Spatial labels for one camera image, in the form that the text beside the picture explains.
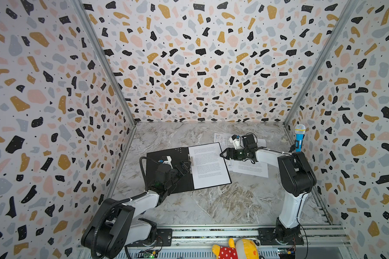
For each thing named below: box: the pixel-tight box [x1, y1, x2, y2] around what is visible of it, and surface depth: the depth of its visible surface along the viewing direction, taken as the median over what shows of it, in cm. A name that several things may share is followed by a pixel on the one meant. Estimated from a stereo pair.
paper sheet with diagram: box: [213, 132, 236, 153], surface depth 115 cm
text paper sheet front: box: [188, 142, 231, 190], surface depth 100 cm
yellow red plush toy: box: [211, 237, 264, 259], surface depth 67 cm
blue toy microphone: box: [294, 124, 306, 153], surface depth 86 cm
